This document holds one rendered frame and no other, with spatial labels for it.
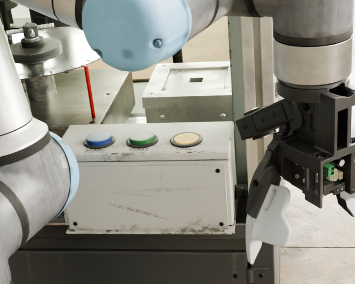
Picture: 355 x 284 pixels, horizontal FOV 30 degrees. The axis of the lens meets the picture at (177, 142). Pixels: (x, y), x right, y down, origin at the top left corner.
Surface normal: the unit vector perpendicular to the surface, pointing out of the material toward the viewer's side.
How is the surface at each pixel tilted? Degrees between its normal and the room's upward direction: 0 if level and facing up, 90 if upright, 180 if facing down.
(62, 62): 0
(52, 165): 81
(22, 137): 37
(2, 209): 58
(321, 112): 90
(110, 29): 90
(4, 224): 74
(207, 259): 90
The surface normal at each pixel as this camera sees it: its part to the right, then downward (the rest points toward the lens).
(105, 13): -0.44, 0.43
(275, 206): -0.76, -0.24
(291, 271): -0.09, -0.90
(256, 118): -0.84, 0.27
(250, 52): -0.14, 0.44
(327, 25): 0.19, 0.42
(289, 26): -0.67, 0.37
